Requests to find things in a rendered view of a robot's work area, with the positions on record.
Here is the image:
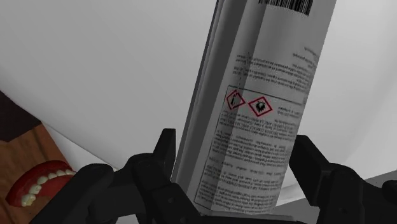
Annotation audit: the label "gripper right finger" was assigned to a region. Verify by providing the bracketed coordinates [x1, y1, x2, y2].
[288, 134, 397, 224]

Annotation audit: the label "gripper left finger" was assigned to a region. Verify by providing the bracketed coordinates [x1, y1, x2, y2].
[29, 128, 204, 224]

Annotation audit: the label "white spray can printed label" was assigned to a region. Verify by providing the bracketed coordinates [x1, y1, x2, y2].
[170, 0, 338, 216]

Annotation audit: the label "red denture model white teeth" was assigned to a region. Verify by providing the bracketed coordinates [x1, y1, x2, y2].
[5, 160, 77, 208]

